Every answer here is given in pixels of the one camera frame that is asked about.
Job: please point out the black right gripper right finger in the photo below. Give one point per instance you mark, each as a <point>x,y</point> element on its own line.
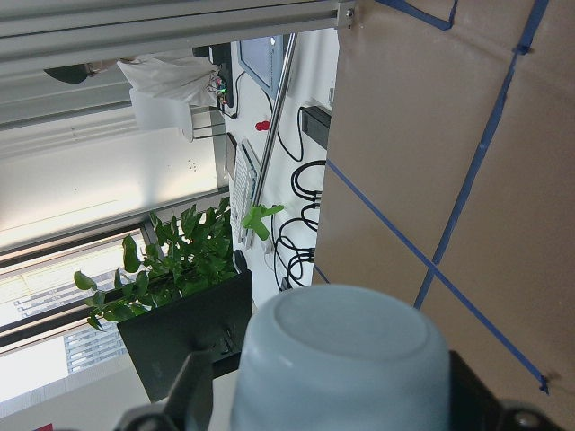
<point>472,405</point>

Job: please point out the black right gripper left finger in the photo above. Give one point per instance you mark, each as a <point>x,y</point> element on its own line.
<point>190,403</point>

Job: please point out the light blue plastic cup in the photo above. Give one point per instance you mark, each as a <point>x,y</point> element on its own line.
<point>336,357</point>

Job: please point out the black monitor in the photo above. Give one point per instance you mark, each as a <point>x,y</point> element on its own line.
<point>159,341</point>

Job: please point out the green potted plant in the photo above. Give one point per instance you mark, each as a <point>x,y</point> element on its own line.
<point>192,252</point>

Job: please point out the white keyboard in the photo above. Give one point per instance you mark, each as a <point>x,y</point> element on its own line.
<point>247,170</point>

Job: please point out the red small object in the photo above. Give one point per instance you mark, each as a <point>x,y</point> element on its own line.
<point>262,125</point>

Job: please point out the black power adapter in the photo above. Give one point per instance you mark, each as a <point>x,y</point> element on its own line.
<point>316,123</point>

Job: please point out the blue teach pendant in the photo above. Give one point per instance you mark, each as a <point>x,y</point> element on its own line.
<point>262,59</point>

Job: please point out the green handled grabber stick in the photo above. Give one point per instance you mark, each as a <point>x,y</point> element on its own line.
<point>253,219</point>

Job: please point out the aluminium frame post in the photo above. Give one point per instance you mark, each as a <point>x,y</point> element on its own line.
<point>75,25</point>

